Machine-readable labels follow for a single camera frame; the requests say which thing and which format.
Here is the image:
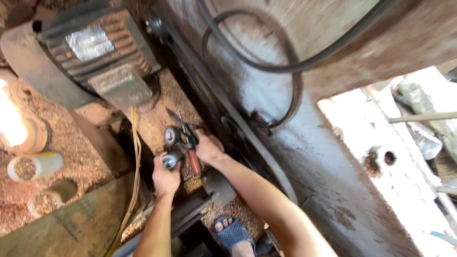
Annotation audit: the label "person's right hand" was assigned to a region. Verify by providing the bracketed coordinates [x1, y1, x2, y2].
[194, 128, 226, 168]

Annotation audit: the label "person's left hand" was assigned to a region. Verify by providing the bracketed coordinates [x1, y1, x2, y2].
[152, 152, 182, 196]

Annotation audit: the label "grey tape roll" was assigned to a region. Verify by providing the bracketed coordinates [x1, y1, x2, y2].
[162, 151, 184, 170]

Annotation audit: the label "red handled pliers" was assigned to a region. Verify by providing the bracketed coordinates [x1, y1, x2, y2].
[177, 109, 203, 175]

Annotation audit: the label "black tape roll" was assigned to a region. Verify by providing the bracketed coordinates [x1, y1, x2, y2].
[164, 126, 181, 146]

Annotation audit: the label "black drive belt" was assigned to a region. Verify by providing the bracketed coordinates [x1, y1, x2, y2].
[194, 0, 395, 129]

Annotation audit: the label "person's foot in blue sandal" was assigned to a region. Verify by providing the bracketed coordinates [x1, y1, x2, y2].
[213, 215, 257, 257]

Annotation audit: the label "green can with sawdust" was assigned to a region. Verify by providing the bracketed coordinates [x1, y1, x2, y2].
[27, 179, 78, 215]

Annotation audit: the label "grey electric motor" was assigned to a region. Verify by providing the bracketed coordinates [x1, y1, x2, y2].
[0, 8, 162, 111]

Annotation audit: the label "white can with sawdust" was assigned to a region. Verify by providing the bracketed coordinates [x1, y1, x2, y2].
[7, 152, 64, 183]

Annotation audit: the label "black handled scissors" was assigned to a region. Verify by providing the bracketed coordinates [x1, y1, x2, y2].
[165, 108, 199, 150]

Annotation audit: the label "yellow electric cable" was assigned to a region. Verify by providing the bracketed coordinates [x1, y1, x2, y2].
[104, 106, 143, 257]

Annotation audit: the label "grey metal bracket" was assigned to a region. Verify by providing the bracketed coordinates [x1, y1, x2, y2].
[201, 168, 238, 209]

